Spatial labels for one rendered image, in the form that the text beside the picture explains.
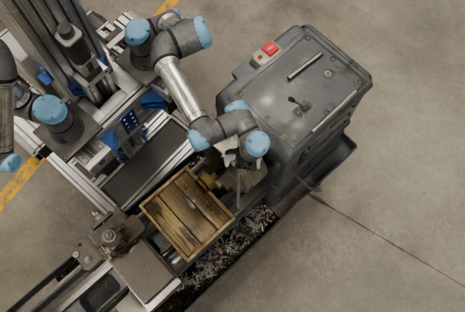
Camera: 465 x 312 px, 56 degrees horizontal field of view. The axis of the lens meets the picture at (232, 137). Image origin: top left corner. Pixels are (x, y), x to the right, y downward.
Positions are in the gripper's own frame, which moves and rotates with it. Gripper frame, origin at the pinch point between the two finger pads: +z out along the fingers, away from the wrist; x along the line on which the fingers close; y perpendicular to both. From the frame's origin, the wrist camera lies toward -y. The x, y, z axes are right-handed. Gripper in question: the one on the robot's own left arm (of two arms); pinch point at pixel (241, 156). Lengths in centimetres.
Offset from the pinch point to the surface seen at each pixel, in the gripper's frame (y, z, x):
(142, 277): 49, 37, -35
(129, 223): 26, 36, -43
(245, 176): 5.1, 15.7, 4.6
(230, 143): -7.9, 13.3, -2.5
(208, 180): 7.0, 24.1, -10.0
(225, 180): 6.4, 24.8, -2.4
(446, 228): 17, 111, 159
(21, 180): -4, 159, -131
